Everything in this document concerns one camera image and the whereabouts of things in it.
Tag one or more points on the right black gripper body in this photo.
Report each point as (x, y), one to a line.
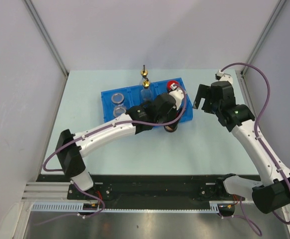
(214, 104)

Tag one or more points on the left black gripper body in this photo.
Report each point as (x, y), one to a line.
(169, 117)

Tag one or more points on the red-lid jar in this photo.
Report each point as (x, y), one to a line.
(171, 85)
(171, 128)

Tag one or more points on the glass bottle black base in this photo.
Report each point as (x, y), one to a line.
(146, 92)

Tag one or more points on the glass bottle brown powder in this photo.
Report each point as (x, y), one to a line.
(143, 74)

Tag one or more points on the glass jar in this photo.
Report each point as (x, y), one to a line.
(119, 110)
(117, 98)

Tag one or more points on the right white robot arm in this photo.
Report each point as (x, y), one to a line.
(273, 190)

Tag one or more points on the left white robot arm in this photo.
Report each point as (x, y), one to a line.
(71, 148)

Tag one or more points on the blue three-compartment plastic bin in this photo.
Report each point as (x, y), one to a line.
(132, 96)

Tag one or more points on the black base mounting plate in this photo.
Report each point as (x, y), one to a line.
(180, 191)

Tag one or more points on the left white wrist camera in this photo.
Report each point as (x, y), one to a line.
(177, 92)

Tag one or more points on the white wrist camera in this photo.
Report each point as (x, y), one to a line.
(221, 76)
(177, 92)

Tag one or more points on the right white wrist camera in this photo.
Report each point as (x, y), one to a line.
(221, 76)

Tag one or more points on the white slotted cable duct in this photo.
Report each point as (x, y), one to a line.
(88, 208)

